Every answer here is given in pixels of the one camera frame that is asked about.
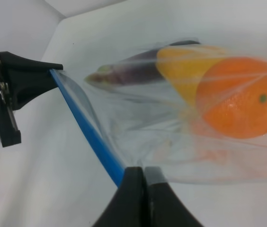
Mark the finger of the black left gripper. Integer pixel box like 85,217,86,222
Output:
0,52,63,111

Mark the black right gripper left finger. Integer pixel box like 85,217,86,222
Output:
93,167,149,227

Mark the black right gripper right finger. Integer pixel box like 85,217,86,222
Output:
144,166,202,227

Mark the clear blue-zip file bag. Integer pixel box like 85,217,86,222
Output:
50,48,267,185

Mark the purple eggplant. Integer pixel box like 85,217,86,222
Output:
84,40,201,90

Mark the orange fruit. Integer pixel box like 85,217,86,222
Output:
196,57,267,139

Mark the yellow pear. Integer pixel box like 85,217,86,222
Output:
155,44,229,108

